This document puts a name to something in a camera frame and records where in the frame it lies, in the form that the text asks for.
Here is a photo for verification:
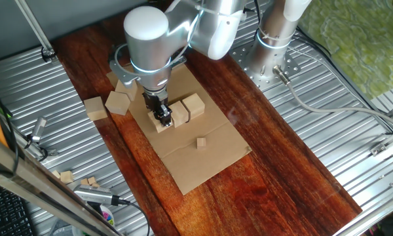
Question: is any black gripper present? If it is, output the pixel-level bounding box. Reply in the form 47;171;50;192
142;90;174;128

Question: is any large wooden cube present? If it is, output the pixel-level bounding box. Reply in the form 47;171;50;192
104;90;131;116
182;92;206;121
115;80;138;102
83;96;108;122
169;100;189;128
147;110;173;134

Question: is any brown cardboard sheet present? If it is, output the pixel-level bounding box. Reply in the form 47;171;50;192
105;62;252;196

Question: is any silver robot mounting plate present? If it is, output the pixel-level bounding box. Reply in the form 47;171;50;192
231;42;302;92

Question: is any reddish wood grain board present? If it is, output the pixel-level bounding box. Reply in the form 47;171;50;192
50;3;364;236

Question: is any aluminium stand pole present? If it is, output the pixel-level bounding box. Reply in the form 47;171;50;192
14;0;58;63

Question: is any black keyboard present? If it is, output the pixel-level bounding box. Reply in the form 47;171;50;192
0;180;35;236

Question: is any aluminium profile bar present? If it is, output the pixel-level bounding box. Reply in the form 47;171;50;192
369;98;393;157
332;188;393;236

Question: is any black camera cable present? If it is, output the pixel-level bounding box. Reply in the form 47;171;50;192
116;196;151;236

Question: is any silver camera with cable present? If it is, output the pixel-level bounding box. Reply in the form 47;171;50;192
73;184;121;207

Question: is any metal camera stand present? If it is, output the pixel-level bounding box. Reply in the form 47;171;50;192
14;129;58;158

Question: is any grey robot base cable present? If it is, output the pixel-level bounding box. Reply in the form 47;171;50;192
272;64;393;132

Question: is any silver camera on stand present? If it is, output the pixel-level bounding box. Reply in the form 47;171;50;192
29;116;48;144

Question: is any metal frame bar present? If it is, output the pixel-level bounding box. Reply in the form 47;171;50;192
0;127;122;236

